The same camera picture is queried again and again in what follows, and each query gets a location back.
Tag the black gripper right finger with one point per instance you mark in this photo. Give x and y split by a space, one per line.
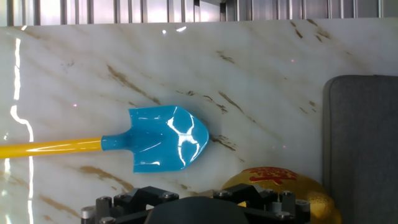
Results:
267 199

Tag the grey fabric pad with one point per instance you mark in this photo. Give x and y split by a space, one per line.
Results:
363 149

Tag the golden piggy bank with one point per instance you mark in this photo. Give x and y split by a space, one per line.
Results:
295 186

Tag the blue and yellow toy shovel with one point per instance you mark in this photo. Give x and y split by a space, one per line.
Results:
161 140

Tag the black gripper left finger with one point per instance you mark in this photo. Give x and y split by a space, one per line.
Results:
136 199

